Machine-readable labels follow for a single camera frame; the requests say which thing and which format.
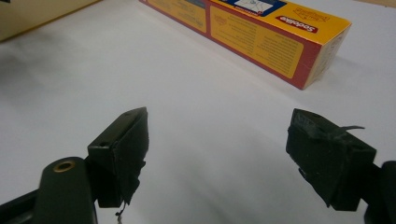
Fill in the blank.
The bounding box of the yellow and red carton box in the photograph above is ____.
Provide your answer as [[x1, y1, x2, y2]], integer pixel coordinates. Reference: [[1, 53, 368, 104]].
[[138, 0, 353, 91]]

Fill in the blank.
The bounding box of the beige cardboard box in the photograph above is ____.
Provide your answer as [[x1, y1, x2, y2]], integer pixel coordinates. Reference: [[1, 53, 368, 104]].
[[0, 0, 102, 43]]

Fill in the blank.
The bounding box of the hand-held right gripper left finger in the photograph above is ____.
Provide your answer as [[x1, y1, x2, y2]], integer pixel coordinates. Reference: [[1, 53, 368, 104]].
[[86, 106, 150, 217]]

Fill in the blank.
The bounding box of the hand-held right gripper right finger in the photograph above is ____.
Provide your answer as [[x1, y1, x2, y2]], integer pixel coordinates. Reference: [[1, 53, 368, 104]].
[[285, 107, 377, 212]]

